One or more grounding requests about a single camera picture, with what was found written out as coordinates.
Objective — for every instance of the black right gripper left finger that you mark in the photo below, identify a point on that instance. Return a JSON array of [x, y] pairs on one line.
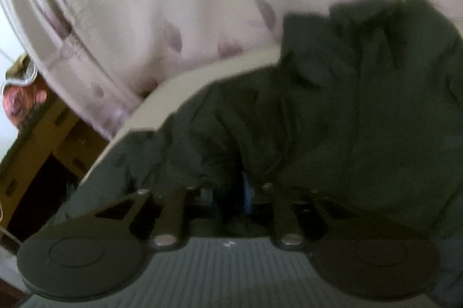
[[103, 251]]

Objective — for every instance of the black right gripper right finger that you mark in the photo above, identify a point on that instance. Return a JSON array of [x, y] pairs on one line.
[[358, 252]]

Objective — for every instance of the black large garment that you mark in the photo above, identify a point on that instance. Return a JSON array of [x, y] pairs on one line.
[[365, 104]]

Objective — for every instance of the wooden desk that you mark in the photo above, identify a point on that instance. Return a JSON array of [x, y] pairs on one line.
[[53, 152]]

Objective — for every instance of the pink floral bag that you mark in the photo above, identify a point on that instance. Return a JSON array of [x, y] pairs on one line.
[[23, 90]]

